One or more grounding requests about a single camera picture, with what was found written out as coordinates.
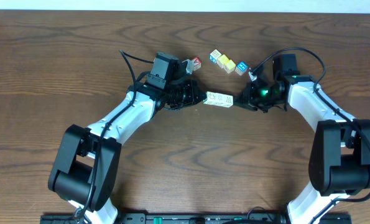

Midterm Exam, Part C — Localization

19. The green Z white block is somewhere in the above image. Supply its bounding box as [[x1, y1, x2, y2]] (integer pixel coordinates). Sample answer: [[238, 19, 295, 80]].
[[203, 91, 217, 105]]

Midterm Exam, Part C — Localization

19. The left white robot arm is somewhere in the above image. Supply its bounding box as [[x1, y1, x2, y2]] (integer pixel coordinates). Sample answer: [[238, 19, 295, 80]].
[[48, 52, 206, 223]]

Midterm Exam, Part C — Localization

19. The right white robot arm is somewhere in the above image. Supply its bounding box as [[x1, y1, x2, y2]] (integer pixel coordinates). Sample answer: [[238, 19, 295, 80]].
[[234, 54, 370, 223]]

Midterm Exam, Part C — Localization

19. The red letter A block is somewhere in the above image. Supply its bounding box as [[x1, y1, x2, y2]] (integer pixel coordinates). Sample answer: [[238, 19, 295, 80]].
[[191, 57, 201, 71]]

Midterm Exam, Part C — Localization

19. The blue topped block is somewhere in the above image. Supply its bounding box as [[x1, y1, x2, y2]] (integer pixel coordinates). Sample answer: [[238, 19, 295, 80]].
[[235, 61, 249, 76]]

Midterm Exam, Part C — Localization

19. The yellow wooden block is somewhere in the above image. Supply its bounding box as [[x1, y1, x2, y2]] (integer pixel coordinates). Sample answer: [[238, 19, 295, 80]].
[[223, 60, 236, 73], [216, 54, 229, 68]]

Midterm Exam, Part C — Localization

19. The blue edged white block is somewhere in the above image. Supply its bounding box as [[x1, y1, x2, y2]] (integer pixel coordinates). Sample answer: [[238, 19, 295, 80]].
[[209, 49, 221, 63]]

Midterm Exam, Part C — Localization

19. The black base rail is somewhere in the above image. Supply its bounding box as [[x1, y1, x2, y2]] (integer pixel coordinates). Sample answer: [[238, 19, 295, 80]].
[[39, 207, 353, 224]]

